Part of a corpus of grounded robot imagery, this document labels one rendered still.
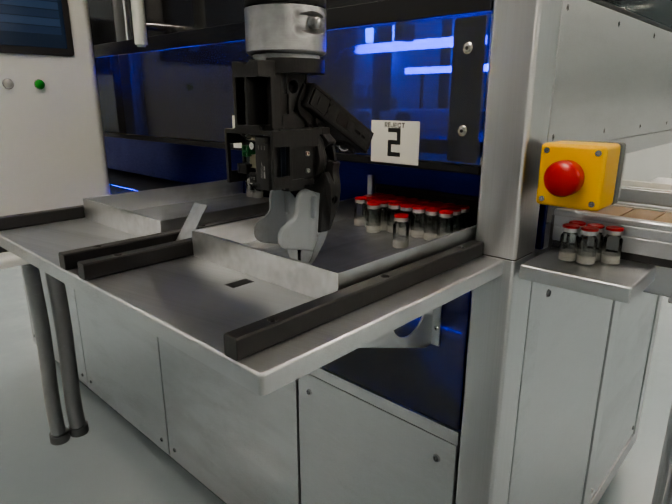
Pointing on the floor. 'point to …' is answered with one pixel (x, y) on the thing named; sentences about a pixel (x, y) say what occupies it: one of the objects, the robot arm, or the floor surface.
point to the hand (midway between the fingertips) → (306, 258)
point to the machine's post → (505, 239)
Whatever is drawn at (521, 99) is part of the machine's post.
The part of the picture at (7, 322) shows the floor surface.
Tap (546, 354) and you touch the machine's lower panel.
